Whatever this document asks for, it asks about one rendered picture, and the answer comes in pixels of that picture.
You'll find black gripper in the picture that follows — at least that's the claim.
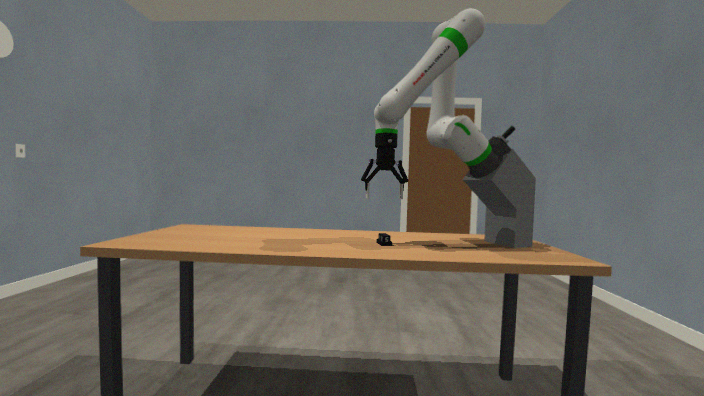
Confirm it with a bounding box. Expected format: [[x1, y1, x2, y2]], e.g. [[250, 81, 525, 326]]
[[361, 148, 408, 199]]

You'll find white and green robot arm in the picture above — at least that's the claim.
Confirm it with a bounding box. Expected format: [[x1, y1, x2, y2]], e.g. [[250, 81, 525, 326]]
[[374, 8, 515, 178]]

